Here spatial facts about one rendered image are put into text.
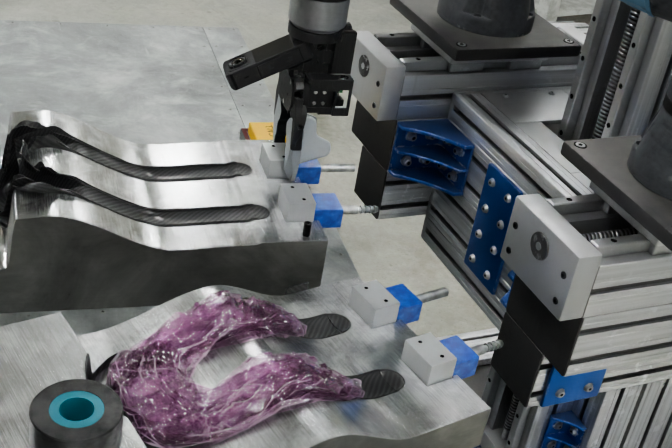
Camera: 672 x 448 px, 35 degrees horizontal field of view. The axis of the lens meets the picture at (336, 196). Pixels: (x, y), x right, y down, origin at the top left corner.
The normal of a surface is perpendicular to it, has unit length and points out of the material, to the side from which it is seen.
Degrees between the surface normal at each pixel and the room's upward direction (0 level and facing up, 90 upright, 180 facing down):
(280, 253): 90
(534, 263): 90
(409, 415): 0
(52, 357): 0
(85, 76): 0
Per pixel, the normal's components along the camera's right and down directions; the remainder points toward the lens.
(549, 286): -0.91, 0.09
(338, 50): 0.27, 0.52
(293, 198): 0.15, -0.85
